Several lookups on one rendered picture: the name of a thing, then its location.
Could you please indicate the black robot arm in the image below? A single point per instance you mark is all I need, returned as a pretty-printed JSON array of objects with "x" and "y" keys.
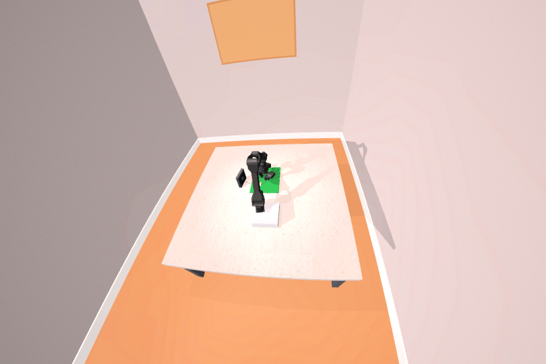
[{"x": 253, "y": 164}]

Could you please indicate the green circuit board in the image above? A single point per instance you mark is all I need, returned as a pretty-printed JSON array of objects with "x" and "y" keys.
[{"x": 270, "y": 186}]

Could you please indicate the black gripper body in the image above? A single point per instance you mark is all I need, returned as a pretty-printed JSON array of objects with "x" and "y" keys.
[{"x": 265, "y": 171}]

